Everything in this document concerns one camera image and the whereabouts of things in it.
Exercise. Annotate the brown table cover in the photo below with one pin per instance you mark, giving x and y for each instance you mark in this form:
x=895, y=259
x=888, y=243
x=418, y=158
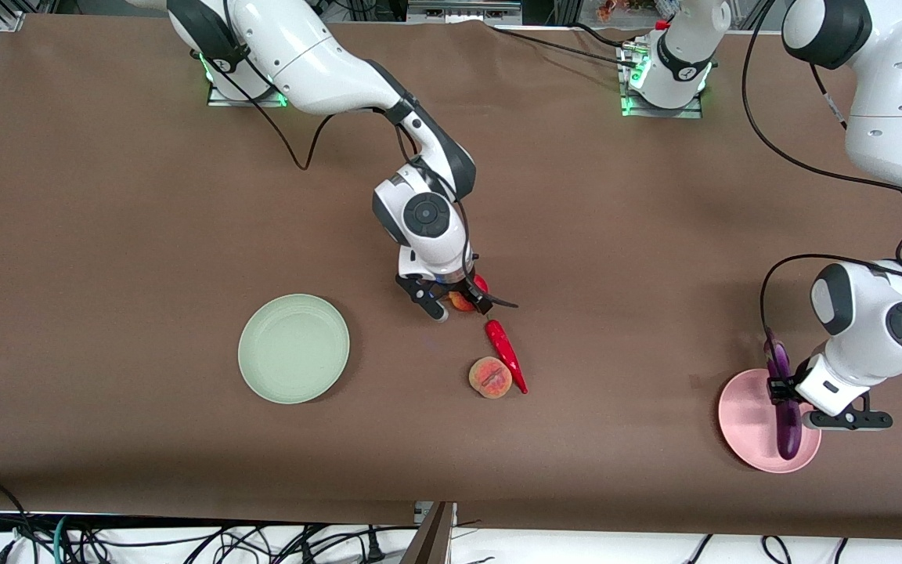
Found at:
x=146, y=352

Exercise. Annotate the red apple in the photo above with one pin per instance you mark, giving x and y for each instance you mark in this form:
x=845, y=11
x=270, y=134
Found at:
x=460, y=302

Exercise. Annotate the aluminium frame corner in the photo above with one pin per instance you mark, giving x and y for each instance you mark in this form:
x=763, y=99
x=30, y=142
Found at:
x=11, y=21

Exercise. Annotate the grey metal rail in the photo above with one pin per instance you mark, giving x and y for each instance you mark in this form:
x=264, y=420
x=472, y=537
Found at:
x=463, y=12

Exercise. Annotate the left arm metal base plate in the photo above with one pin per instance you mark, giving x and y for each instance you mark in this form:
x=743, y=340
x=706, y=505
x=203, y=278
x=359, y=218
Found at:
x=686, y=112

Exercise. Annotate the pink round plate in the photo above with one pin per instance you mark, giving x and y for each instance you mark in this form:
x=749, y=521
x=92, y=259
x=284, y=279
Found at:
x=745, y=423

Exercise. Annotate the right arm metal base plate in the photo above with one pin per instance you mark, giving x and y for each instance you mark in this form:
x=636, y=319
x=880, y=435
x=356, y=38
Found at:
x=220, y=98

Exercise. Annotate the aluminium profile post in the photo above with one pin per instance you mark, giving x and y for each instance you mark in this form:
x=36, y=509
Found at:
x=431, y=540

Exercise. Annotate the orange peach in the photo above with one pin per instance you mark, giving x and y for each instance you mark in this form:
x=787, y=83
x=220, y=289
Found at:
x=490, y=377

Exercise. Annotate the purple eggplant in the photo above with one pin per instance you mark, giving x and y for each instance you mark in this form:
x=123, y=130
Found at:
x=788, y=435

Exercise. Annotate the pale green round plate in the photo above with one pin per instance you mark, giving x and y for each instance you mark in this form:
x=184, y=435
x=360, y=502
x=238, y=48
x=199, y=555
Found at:
x=293, y=348

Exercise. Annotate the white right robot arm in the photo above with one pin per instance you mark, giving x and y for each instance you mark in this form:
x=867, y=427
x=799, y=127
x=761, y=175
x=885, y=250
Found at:
x=326, y=63

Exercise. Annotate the red chili pepper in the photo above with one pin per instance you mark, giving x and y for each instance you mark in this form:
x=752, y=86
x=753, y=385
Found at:
x=507, y=352

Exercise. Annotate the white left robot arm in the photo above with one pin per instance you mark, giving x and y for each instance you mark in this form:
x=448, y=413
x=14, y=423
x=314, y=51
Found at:
x=897, y=94

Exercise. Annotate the orange plastic toy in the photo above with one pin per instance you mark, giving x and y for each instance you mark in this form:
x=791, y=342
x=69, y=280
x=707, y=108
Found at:
x=607, y=11

